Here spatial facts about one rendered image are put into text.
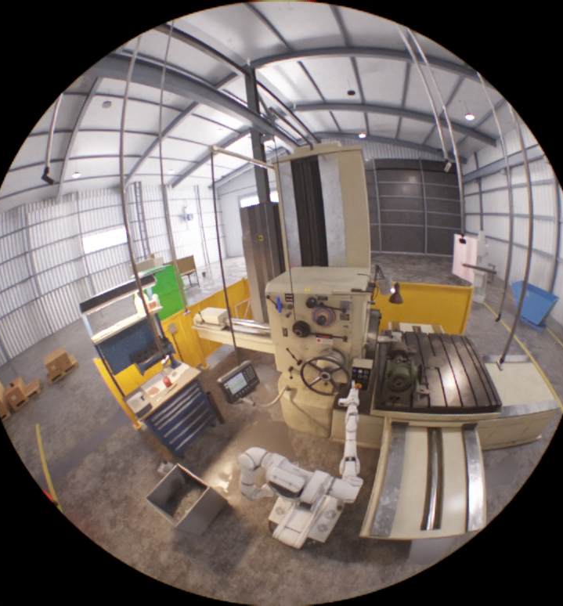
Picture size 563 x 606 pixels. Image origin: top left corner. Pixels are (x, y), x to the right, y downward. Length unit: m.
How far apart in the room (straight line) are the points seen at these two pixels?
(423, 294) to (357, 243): 2.33
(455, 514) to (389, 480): 0.64
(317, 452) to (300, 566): 1.37
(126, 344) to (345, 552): 2.96
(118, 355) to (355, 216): 2.74
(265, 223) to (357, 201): 0.97
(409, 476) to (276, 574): 1.44
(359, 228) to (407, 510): 2.31
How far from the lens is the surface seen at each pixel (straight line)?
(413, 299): 4.05
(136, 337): 2.48
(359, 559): 2.37
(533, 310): 7.13
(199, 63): 8.86
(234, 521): 2.45
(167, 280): 4.89
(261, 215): 2.29
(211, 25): 7.91
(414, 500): 1.79
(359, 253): 2.00
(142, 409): 2.21
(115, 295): 2.09
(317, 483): 0.90
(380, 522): 1.66
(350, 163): 2.06
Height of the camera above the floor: 2.32
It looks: 21 degrees down
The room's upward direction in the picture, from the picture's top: 7 degrees counter-clockwise
